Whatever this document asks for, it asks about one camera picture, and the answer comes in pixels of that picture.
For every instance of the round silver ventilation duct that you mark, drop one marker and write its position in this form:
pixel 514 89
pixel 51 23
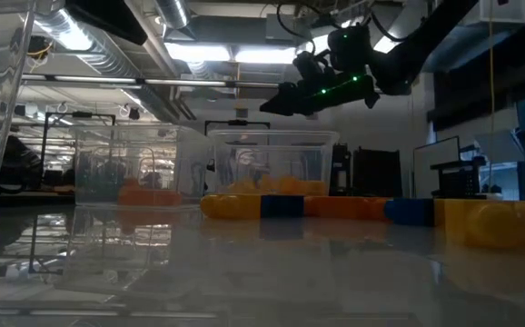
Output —
pixel 171 11

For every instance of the white board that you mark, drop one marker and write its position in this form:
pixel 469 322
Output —
pixel 437 163

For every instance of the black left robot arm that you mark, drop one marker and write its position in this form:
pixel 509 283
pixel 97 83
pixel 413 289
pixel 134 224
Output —
pixel 108 18

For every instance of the grey ceiling box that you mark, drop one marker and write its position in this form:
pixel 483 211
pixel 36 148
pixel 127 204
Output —
pixel 280 27

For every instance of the white ceiling box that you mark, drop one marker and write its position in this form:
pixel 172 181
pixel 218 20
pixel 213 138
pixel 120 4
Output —
pixel 503 11

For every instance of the small orange toy block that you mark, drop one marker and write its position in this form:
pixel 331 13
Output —
pixel 130 184

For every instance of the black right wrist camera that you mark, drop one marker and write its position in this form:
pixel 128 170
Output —
pixel 349 45

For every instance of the black station frame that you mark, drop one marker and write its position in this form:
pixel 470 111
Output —
pixel 237 122
pixel 81 115

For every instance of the black tall rack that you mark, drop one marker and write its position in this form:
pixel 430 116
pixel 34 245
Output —
pixel 342 172

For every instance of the black cabinet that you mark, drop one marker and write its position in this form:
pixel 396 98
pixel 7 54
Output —
pixel 376 172

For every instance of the ceiling light panel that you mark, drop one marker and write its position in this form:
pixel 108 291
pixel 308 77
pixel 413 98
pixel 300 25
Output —
pixel 197 52
pixel 264 55

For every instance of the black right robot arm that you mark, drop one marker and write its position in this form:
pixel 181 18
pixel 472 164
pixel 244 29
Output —
pixel 408 59

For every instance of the fluorescent light strip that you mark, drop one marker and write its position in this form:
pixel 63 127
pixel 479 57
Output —
pixel 94 79
pixel 185 82

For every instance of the person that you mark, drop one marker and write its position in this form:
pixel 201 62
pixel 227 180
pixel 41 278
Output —
pixel 12 159

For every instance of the black equipment stand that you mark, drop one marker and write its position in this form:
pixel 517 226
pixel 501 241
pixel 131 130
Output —
pixel 458 181

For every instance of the large silver ventilation duct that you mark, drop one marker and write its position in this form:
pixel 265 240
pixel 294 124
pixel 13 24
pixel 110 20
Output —
pixel 85 50

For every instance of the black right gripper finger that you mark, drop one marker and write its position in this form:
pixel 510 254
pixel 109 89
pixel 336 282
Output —
pixel 294 102

